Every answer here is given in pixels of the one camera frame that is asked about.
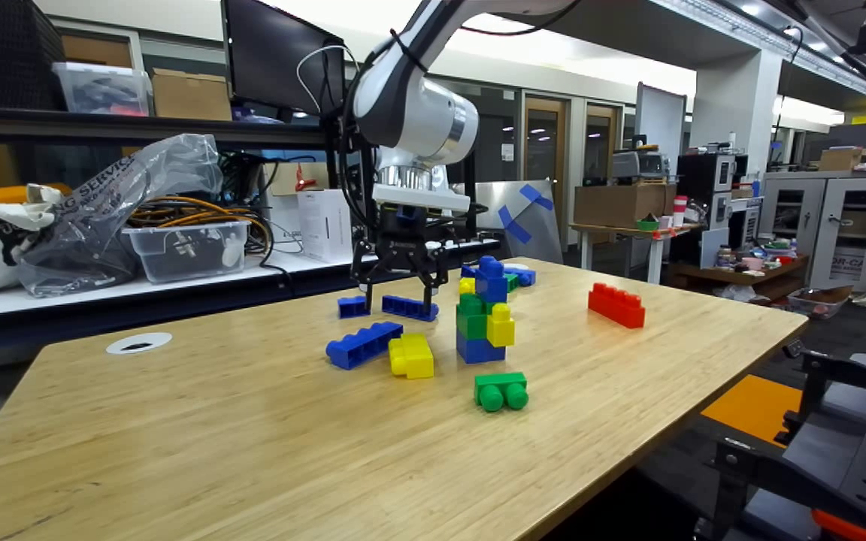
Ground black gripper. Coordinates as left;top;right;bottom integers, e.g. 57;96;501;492
352;207;470;315

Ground small blue toy block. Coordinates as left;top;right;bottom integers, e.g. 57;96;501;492
336;291;372;321

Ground black computer monitor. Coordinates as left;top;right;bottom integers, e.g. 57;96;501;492
221;0;352;121

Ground grey flat panel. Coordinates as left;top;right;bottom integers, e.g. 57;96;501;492
636;81;688;183

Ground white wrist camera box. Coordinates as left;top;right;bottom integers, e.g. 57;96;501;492
370;179;474;216

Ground long blue toy block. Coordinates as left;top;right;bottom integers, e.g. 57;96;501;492
379;291;443;326
326;320;406;373

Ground white glass-door cabinet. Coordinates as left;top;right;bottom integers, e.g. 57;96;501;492
762;172;866;295

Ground black machine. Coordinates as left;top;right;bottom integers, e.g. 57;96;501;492
676;147;742;230

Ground white cardboard box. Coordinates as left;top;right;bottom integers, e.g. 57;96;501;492
267;188;354;267

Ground tangled cables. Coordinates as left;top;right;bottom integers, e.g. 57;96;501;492
125;192;278;264

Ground small green toy block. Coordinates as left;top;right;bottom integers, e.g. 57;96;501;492
472;370;533;419

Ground clear storage tote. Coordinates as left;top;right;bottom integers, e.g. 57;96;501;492
52;60;154;121

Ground orange floor mat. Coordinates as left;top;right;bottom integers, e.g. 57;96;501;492
702;373;805;449

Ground large brown cardboard box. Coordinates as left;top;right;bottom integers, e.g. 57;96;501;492
571;180;679;232

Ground dark metal shelf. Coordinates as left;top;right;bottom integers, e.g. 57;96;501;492
0;102;340;155

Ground red four-stud toy block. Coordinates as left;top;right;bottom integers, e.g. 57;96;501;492
587;281;651;330

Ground white workbench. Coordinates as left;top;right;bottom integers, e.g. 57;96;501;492
0;243;474;326

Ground clear plastic bag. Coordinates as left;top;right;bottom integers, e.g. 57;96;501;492
11;133;230;301

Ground white desk grommet cover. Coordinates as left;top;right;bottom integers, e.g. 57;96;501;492
102;330;175;360

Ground white panel with blue tape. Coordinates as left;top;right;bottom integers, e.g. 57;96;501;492
472;179;565;264

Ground black cart with orange handles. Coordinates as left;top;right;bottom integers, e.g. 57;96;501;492
698;350;866;541

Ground clear plastic bin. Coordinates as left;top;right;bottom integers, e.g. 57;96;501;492
117;219;254;285

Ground blue two-stud toy block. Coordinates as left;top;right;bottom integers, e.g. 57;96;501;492
472;252;511;306

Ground cluttered side table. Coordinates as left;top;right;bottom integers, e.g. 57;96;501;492
670;236;813;303

